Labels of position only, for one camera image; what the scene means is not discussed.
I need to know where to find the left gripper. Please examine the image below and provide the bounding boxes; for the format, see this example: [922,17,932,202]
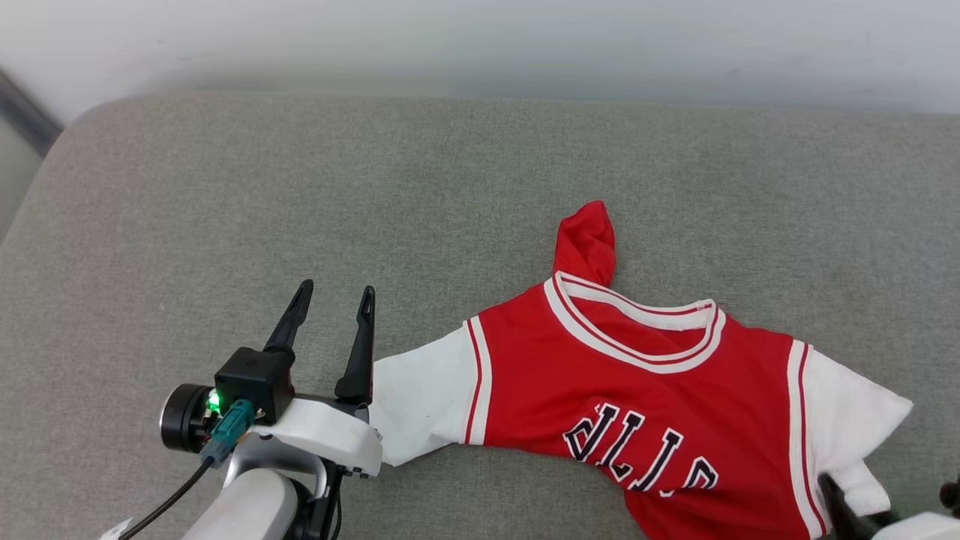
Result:
[159,280,376,454]

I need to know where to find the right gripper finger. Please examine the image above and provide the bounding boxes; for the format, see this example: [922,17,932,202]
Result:
[817,472,875,540]

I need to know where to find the red and white basketball jersey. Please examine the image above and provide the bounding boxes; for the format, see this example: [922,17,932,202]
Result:
[370,200,914,540]

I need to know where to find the teal camera cable connector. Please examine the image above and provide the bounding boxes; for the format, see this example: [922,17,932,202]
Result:
[200,399,257,470]

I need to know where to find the black left camera cable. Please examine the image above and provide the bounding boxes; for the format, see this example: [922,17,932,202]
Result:
[120,457,216,540]

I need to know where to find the grey wall baseboard strip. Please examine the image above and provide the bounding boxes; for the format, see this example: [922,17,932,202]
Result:
[0,67,65,158]

